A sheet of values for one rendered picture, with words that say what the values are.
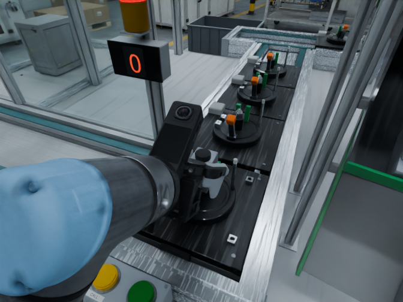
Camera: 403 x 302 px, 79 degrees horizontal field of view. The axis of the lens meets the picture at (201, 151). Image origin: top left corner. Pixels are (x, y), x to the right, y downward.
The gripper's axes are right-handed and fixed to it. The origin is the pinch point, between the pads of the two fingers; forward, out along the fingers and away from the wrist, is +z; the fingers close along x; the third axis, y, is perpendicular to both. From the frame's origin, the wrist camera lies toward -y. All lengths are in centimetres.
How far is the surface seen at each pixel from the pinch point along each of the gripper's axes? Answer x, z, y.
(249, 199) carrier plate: 9.5, 8.3, 6.8
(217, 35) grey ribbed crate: -62, 166, -87
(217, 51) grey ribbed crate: -60, 173, -75
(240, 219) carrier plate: 9.2, 3.9, 10.0
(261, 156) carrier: 8.9, 20.5, -2.2
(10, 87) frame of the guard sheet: -75, 14, -4
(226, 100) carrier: -8.5, 40.7, -17.1
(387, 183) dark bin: 24.1, -14.3, -4.8
